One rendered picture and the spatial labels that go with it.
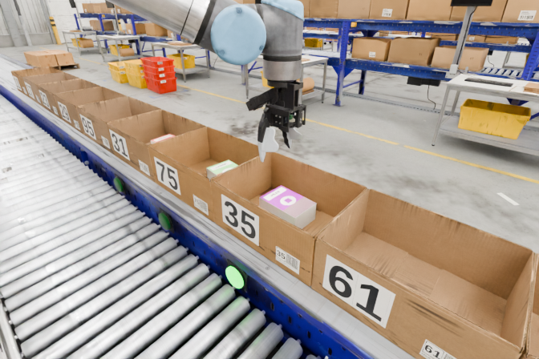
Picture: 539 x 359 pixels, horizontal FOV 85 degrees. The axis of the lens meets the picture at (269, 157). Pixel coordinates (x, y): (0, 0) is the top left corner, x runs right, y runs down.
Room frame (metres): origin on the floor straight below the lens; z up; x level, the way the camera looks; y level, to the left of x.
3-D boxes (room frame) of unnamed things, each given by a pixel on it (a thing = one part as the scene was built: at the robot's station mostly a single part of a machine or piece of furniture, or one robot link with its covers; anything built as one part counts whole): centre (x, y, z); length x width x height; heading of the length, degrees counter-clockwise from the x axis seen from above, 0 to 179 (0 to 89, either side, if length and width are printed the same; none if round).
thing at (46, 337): (0.64, 0.48, 0.72); 0.52 x 0.05 x 0.05; 138
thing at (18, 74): (2.60, 2.00, 0.96); 0.39 x 0.29 x 0.17; 49
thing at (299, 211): (0.82, -0.06, 0.92); 0.16 x 0.11 x 0.07; 46
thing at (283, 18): (0.71, -0.03, 1.49); 0.10 x 0.09 x 0.12; 103
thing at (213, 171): (1.02, 0.16, 0.92); 0.16 x 0.11 x 0.07; 41
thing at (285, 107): (0.71, -0.04, 1.32); 0.09 x 0.08 x 0.12; 49
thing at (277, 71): (0.72, -0.03, 1.40); 0.10 x 0.09 x 0.05; 139
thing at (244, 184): (0.78, -0.06, 0.96); 0.39 x 0.29 x 0.17; 48
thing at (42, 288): (0.77, 0.63, 0.72); 0.52 x 0.05 x 0.05; 138
